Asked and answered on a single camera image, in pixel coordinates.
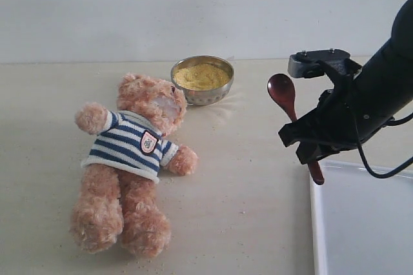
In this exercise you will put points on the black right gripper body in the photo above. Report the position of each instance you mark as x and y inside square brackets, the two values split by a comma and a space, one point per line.
[356, 109]

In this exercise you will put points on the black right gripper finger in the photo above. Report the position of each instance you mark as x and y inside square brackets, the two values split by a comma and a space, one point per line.
[309, 151]
[305, 129]

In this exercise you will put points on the dark red wooden spoon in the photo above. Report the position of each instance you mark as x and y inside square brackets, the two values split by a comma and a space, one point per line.
[282, 91]

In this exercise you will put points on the beige teddy bear striped sweater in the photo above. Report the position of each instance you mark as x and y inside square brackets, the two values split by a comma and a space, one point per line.
[117, 198]

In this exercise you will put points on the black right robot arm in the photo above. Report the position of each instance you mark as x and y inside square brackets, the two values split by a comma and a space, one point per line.
[393, 58]

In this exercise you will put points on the white rectangular tray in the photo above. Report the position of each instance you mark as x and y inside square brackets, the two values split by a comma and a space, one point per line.
[361, 224]

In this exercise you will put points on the steel bowl of yellow grain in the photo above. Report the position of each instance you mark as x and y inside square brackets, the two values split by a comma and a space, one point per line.
[205, 80]

